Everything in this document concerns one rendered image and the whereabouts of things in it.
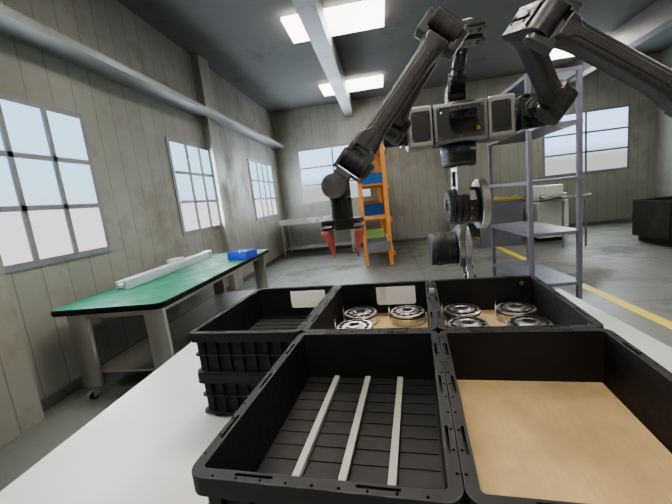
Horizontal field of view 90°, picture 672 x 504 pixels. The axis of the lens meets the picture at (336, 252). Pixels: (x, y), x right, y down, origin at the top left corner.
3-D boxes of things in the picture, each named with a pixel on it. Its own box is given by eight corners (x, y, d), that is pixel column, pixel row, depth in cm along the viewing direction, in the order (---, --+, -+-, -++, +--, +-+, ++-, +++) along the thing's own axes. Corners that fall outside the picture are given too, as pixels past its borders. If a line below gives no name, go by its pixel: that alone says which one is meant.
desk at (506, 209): (497, 234, 772) (495, 196, 759) (525, 244, 618) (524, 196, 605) (460, 238, 784) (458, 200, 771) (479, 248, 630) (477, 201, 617)
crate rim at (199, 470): (301, 341, 76) (300, 332, 76) (438, 340, 69) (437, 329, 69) (187, 494, 38) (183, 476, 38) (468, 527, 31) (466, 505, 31)
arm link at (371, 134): (464, 40, 83) (428, 16, 84) (472, 26, 78) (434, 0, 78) (365, 185, 87) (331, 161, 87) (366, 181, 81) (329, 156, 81)
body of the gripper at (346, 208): (361, 225, 82) (357, 194, 81) (321, 229, 85) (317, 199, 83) (364, 222, 89) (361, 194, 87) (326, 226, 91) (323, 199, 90)
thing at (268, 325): (263, 320, 123) (258, 290, 121) (341, 318, 116) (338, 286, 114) (195, 378, 85) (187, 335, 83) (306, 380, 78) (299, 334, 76)
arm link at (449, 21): (482, 12, 84) (449, -11, 84) (466, 32, 77) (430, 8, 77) (402, 139, 122) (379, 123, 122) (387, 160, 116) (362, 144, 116)
